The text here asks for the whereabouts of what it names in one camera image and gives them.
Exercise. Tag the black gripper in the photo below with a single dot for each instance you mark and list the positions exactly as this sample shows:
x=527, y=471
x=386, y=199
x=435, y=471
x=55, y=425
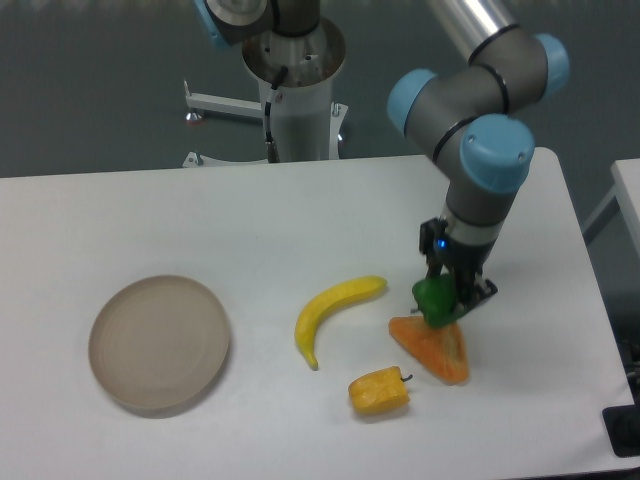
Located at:
x=461, y=260

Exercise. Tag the yellow toy banana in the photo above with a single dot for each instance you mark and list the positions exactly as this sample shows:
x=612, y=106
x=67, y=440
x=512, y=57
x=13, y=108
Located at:
x=326, y=303

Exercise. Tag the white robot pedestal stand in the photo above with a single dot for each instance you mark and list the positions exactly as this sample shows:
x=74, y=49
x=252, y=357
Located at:
x=301, y=120

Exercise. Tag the yellow toy pepper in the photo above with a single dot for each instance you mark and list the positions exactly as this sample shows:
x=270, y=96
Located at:
x=380, y=391

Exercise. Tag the beige round plate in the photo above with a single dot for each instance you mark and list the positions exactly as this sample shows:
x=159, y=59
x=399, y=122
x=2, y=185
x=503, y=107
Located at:
x=158, y=345

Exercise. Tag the orange triangular toy bread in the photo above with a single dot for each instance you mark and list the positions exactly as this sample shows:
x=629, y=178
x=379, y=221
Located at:
x=441, y=351

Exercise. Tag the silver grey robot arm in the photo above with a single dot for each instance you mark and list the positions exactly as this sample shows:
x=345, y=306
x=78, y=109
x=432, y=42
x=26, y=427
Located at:
x=463, y=123

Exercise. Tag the green toy pepper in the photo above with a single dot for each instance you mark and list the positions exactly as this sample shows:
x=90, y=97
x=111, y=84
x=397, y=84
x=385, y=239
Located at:
x=436, y=300

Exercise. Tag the white side table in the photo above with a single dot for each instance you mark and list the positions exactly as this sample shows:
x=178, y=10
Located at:
x=622, y=197

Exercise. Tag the black device at table edge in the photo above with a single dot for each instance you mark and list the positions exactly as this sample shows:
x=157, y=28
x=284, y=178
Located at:
x=622, y=425

